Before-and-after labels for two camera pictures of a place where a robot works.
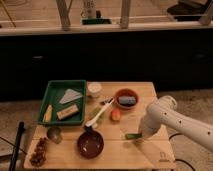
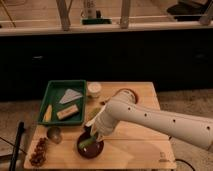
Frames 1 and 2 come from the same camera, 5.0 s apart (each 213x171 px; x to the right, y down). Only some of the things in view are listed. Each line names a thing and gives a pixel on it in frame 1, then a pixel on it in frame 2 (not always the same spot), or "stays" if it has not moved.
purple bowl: (90, 143) stays
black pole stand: (21, 130) stays
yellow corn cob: (48, 114) stays
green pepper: (132, 136) → (86, 142)
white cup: (94, 89) stays
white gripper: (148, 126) → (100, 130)
